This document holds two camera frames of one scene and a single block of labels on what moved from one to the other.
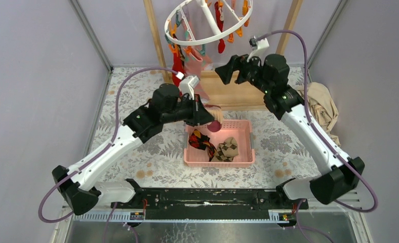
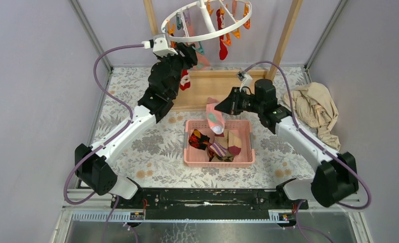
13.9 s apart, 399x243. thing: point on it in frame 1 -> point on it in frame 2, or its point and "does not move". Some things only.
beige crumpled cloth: (323, 106) does not move
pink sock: (196, 63) -> (215, 117)
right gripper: (237, 63) -> (230, 104)
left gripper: (199, 115) -> (187, 58)
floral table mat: (159, 158) does not move
